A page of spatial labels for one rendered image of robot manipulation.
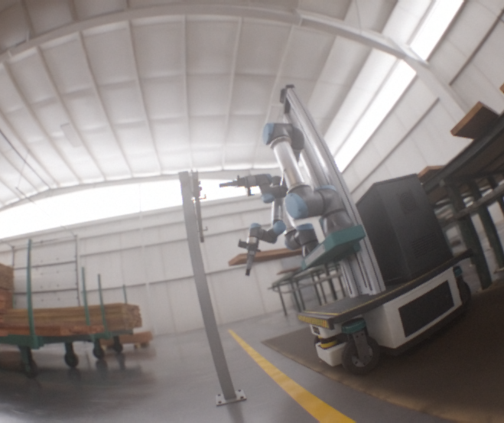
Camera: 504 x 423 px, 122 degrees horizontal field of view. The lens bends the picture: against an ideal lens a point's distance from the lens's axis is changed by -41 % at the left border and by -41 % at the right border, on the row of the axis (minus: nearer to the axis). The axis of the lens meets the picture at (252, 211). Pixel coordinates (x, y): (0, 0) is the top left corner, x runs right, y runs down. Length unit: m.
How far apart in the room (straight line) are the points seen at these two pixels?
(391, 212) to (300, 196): 0.49
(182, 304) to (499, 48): 13.56
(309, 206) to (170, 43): 6.62
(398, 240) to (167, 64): 7.19
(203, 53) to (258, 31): 1.66
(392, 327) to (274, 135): 1.03
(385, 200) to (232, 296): 8.72
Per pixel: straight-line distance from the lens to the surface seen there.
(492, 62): 8.18
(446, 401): 0.78
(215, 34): 7.06
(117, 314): 3.70
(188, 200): 1.36
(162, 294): 9.80
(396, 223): 1.23
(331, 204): 1.07
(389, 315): 1.04
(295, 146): 1.30
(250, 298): 9.66
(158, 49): 7.29
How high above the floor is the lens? 0.46
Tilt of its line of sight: 22 degrees up
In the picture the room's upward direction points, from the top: 15 degrees counter-clockwise
